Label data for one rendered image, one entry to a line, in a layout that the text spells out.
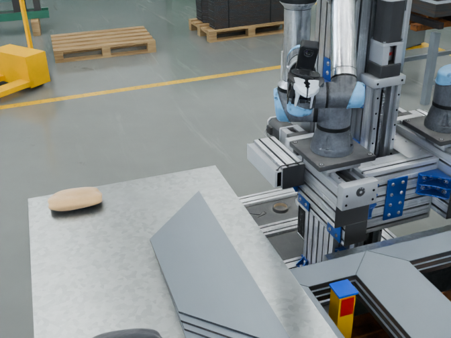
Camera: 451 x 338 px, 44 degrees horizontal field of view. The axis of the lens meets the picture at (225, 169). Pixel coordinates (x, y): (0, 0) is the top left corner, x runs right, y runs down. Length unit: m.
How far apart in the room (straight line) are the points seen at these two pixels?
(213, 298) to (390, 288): 0.59
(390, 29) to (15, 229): 2.56
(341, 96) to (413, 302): 0.60
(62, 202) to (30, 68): 4.35
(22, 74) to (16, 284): 3.20
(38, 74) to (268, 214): 3.53
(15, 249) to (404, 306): 2.44
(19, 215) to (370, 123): 2.44
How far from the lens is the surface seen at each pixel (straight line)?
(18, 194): 4.05
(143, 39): 7.00
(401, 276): 1.71
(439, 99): 2.19
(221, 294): 1.27
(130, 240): 1.51
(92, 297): 1.35
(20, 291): 3.16
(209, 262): 1.36
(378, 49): 2.05
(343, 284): 1.61
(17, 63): 6.03
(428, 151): 2.26
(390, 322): 1.58
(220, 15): 7.32
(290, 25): 1.80
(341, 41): 1.67
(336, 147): 1.92
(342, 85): 1.61
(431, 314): 1.61
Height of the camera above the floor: 1.91
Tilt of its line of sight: 28 degrees down
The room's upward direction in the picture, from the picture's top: 2 degrees counter-clockwise
